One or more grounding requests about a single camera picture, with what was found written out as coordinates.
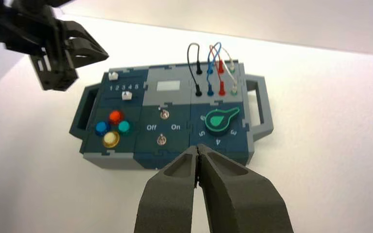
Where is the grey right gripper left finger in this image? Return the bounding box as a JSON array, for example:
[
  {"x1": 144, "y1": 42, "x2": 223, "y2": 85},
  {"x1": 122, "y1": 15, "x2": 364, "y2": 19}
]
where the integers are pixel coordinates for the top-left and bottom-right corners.
[{"x1": 134, "y1": 146, "x2": 199, "y2": 233}]

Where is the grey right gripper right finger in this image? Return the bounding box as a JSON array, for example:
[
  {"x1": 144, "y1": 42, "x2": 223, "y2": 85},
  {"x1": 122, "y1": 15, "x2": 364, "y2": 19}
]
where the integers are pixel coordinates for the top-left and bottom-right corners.
[{"x1": 198, "y1": 144, "x2": 295, "y2": 233}]

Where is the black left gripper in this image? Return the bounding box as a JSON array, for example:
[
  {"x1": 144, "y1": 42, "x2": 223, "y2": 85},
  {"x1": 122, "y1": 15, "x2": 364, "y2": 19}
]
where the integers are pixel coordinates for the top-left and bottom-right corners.
[{"x1": 0, "y1": 0, "x2": 79, "y2": 91}]

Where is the dark blue grey control box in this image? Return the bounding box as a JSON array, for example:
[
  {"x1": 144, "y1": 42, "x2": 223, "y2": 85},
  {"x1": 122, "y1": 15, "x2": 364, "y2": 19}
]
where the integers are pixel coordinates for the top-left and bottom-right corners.
[{"x1": 69, "y1": 59, "x2": 274, "y2": 170}]

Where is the blue round push button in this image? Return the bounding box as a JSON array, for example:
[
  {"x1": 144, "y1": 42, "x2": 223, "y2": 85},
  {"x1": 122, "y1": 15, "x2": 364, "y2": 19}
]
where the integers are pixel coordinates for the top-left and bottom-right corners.
[{"x1": 95, "y1": 121, "x2": 110, "y2": 137}]

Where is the red round push button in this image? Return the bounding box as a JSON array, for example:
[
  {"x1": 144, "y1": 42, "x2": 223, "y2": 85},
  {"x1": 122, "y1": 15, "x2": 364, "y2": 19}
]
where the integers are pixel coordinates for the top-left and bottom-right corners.
[{"x1": 109, "y1": 110, "x2": 125, "y2": 125}]

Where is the yellow round push button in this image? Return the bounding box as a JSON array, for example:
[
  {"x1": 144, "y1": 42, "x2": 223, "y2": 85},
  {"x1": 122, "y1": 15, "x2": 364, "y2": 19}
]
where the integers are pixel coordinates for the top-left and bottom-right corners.
[{"x1": 102, "y1": 131, "x2": 120, "y2": 149}]

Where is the teal round push button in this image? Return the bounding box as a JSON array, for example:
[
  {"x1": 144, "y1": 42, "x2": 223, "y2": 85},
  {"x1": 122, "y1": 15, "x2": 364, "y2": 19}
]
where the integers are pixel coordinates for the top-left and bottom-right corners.
[{"x1": 118, "y1": 120, "x2": 133, "y2": 136}]

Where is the green rotary knob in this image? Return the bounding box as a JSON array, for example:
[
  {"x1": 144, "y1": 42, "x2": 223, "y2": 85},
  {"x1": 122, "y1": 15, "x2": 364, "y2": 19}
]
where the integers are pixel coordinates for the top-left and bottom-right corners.
[{"x1": 204, "y1": 107, "x2": 240, "y2": 137}]

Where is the small white display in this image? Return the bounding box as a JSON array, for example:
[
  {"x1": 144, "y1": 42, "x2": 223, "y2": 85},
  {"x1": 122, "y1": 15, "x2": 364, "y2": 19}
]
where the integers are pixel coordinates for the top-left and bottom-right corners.
[{"x1": 156, "y1": 81, "x2": 181, "y2": 92}]

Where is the white jumper cable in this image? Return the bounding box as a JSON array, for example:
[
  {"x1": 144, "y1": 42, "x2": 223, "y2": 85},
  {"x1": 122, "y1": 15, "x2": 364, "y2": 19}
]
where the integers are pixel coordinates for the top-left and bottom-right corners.
[{"x1": 220, "y1": 47, "x2": 238, "y2": 97}]

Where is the black jumper cable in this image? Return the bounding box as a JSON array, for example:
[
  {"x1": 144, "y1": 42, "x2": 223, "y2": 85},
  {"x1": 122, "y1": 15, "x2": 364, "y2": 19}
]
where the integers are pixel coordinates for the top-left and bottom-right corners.
[{"x1": 187, "y1": 42, "x2": 203, "y2": 98}]

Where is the red jumper cable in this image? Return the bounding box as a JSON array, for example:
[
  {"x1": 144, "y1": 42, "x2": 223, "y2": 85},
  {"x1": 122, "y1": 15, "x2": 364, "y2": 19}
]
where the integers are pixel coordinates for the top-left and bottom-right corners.
[{"x1": 209, "y1": 45, "x2": 226, "y2": 97}]

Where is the blue jumper cable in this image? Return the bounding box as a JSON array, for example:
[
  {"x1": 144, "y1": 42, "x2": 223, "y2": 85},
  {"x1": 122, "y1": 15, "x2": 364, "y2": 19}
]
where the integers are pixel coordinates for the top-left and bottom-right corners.
[{"x1": 206, "y1": 42, "x2": 222, "y2": 97}]

